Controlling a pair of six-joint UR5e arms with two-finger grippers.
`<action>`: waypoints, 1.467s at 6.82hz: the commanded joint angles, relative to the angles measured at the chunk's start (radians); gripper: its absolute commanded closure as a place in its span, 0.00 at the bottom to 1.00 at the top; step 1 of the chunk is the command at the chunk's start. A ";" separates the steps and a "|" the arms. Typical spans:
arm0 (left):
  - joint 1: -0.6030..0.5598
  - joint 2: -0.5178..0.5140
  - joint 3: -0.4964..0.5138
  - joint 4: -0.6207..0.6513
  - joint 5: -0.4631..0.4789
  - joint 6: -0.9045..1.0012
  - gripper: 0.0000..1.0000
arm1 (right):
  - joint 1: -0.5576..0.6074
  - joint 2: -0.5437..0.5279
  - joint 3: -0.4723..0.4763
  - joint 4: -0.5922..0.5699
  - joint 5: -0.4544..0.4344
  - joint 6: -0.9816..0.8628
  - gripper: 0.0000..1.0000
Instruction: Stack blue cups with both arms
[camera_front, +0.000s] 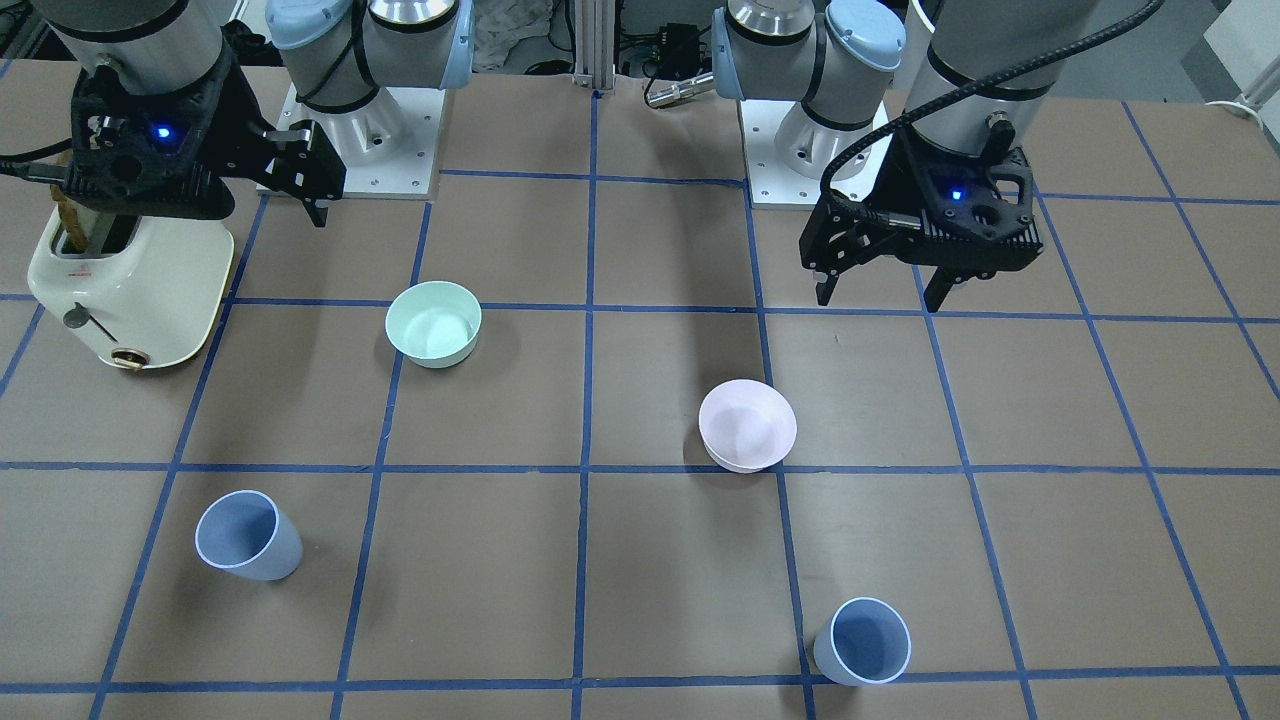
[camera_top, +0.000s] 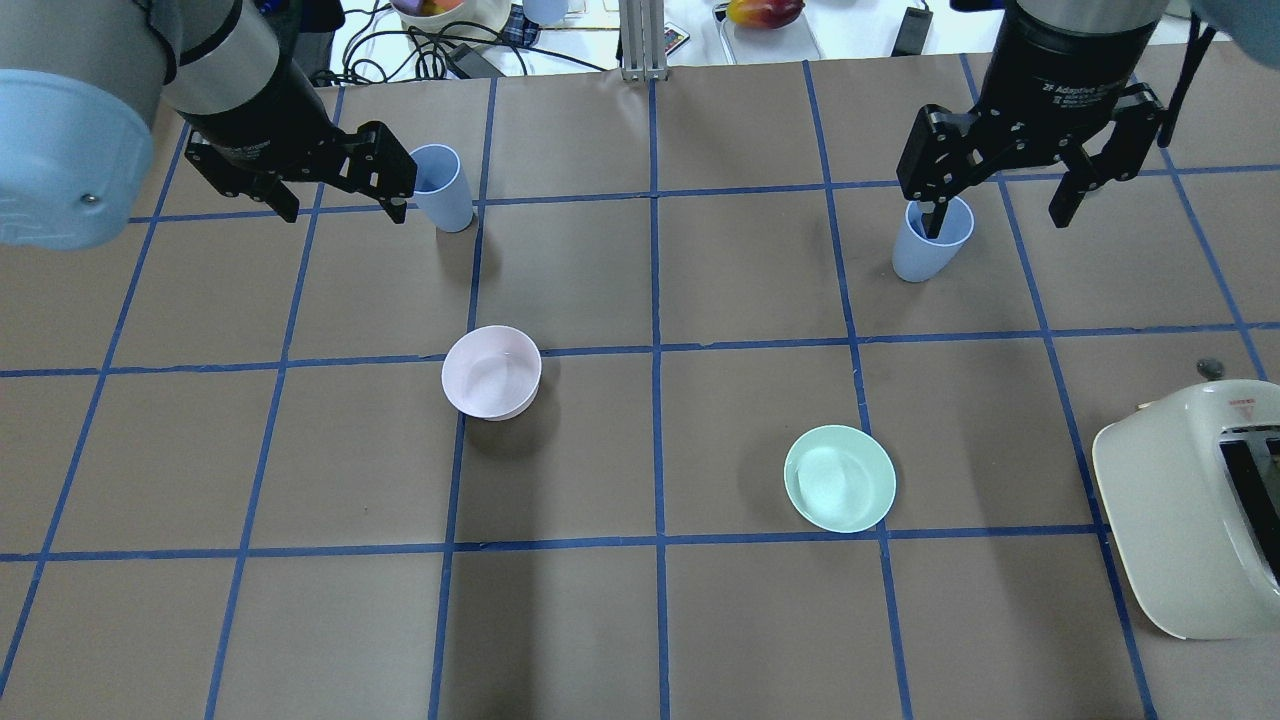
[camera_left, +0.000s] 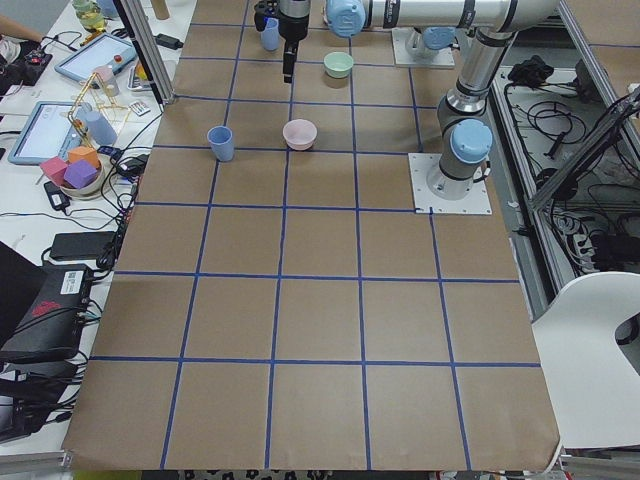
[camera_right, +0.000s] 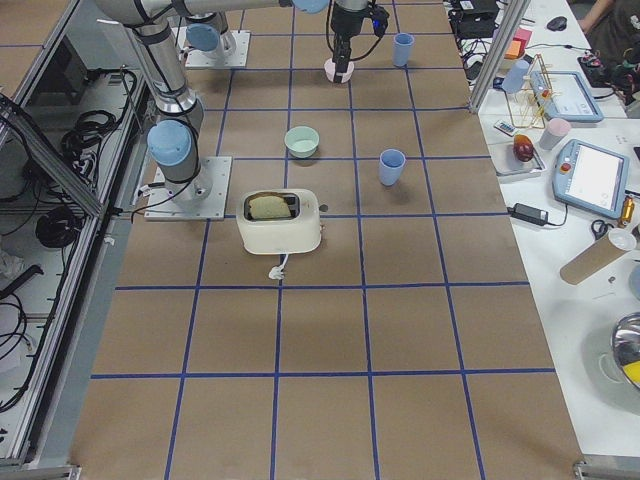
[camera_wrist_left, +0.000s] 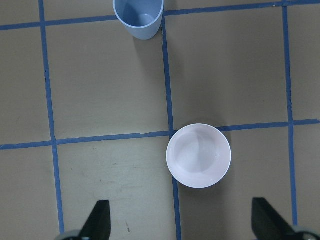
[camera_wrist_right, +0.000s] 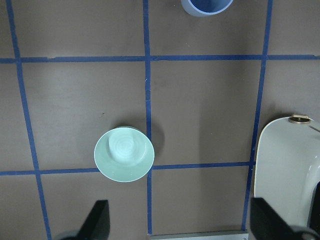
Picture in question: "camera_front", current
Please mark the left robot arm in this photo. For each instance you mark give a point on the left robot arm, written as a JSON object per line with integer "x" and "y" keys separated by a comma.
{"x": 987, "y": 64}

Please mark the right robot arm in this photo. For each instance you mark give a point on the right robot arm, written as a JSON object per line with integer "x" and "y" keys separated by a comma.
{"x": 339, "y": 54}

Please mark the pink bowl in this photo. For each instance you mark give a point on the pink bowl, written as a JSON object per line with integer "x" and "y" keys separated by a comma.
{"x": 746, "y": 426}

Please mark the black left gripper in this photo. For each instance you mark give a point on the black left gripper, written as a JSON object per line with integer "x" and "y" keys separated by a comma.
{"x": 902, "y": 177}

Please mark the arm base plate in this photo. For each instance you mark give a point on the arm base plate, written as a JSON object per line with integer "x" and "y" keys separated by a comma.
{"x": 780, "y": 160}
{"x": 390, "y": 147}

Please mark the mint green bowl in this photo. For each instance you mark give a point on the mint green bowl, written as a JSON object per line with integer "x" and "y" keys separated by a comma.
{"x": 434, "y": 324}

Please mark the cream white toaster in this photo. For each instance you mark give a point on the cream white toaster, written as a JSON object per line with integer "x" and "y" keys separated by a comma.
{"x": 146, "y": 292}

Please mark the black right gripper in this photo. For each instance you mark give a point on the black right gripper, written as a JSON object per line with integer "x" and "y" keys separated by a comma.
{"x": 243, "y": 135}

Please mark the blue cup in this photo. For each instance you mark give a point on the blue cup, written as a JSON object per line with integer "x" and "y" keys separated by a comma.
{"x": 246, "y": 534}
{"x": 866, "y": 642}

